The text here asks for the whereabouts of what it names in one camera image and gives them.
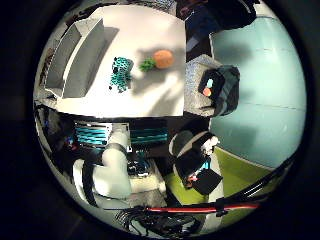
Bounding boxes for orange plush toy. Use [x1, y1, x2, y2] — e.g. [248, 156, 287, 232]
[139, 49, 175, 73]

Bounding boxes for white open container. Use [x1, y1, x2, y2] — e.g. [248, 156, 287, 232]
[44, 17, 108, 100]

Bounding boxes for black office chair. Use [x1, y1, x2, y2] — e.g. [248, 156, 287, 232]
[167, 129, 222, 198]

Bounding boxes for grey upholstered chair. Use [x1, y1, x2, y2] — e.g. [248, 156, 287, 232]
[184, 54, 228, 118]

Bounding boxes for teal and black block toy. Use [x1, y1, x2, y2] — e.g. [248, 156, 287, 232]
[108, 56, 135, 94]

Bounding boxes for teal ribbed black device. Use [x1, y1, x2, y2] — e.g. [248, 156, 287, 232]
[74, 121, 170, 148]

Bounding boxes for dark backpack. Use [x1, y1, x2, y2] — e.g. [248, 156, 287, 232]
[197, 64, 241, 118]

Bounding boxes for green floor mat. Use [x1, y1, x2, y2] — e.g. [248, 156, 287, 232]
[164, 146, 278, 228]

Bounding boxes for person in dark clothes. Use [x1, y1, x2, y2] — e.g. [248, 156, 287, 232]
[174, 0, 262, 52]

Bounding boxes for red cable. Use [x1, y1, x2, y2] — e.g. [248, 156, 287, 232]
[145, 203, 262, 215]

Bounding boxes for black cable bundle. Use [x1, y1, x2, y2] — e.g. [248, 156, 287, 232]
[115, 205, 202, 237]

